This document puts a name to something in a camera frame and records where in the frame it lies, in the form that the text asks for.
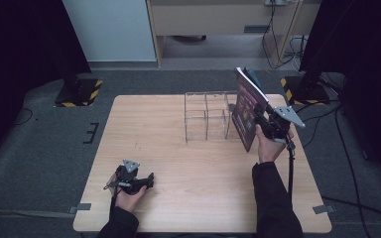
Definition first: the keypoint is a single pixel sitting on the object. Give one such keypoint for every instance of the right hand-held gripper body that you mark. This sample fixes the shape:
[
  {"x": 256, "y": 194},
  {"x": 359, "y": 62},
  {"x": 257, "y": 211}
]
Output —
[{"x": 279, "y": 124}]

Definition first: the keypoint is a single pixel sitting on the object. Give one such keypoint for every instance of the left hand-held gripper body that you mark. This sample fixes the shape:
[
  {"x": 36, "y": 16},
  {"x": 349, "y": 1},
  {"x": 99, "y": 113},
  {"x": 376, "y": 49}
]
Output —
[{"x": 127, "y": 177}]

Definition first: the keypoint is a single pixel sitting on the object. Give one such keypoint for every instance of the dark purple magazine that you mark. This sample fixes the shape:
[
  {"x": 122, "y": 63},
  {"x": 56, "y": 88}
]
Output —
[{"x": 248, "y": 112}]

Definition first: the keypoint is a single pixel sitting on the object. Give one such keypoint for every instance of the clear acrylic divided organizer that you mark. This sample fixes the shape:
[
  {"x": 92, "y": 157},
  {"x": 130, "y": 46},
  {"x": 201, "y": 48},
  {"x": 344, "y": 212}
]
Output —
[{"x": 208, "y": 115}]

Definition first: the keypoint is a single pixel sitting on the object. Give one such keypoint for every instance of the person's left hand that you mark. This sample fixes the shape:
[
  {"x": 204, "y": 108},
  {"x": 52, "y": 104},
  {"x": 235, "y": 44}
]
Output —
[{"x": 129, "y": 198}]

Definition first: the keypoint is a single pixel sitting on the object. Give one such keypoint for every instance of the person's right hand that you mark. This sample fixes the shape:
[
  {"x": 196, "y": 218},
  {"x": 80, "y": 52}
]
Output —
[{"x": 269, "y": 148}]

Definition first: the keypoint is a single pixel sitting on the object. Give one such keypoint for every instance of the black round table grommet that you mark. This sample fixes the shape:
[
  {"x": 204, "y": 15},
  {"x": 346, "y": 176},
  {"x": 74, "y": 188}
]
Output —
[{"x": 231, "y": 107}]

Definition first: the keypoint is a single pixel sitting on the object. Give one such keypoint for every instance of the black yellow striped stand base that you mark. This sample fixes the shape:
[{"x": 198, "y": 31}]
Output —
[
  {"x": 306, "y": 92},
  {"x": 77, "y": 94}
]

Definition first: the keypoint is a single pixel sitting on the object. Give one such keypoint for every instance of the grey tape strip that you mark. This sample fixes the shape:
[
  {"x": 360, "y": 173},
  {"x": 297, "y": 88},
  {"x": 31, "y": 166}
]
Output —
[
  {"x": 324, "y": 209},
  {"x": 81, "y": 207}
]

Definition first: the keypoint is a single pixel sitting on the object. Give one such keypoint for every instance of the black floor tape mark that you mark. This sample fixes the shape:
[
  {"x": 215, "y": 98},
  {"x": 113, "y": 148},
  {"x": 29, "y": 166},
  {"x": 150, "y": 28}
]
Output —
[{"x": 91, "y": 133}]

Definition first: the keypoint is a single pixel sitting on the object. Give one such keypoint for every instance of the light wooden desk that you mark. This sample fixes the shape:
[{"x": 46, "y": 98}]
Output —
[{"x": 218, "y": 18}]

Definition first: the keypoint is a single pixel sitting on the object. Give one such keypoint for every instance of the black curtain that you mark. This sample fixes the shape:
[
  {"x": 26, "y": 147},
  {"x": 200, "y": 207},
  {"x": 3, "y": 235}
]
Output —
[
  {"x": 23, "y": 49},
  {"x": 367, "y": 49}
]

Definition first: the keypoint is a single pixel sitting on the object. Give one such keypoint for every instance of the white panel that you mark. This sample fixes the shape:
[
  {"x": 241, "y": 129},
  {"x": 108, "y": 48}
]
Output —
[{"x": 112, "y": 29}]

